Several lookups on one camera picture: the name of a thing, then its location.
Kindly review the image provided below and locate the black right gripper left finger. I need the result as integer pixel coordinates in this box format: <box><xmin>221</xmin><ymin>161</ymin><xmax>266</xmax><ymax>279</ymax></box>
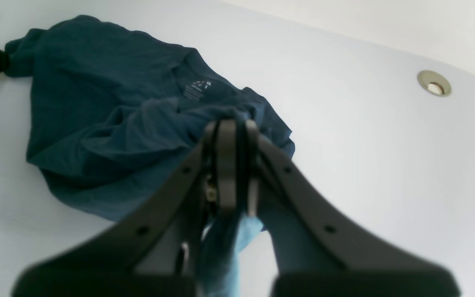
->
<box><xmin>13</xmin><ymin>120</ymin><xmax>237</xmax><ymax>297</ymax></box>

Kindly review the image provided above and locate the dark blue T-shirt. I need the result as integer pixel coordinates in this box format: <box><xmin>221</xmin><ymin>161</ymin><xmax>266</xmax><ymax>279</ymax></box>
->
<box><xmin>3</xmin><ymin>15</ymin><xmax>296</xmax><ymax>297</ymax></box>

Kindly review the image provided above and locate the left round table grommet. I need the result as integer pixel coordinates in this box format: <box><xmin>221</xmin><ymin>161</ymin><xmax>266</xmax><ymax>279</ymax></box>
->
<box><xmin>417</xmin><ymin>70</ymin><xmax>452</xmax><ymax>97</ymax></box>

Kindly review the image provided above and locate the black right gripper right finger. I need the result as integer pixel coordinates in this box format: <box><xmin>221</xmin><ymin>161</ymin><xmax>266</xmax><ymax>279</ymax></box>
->
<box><xmin>245</xmin><ymin>120</ymin><xmax>461</xmax><ymax>297</ymax></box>

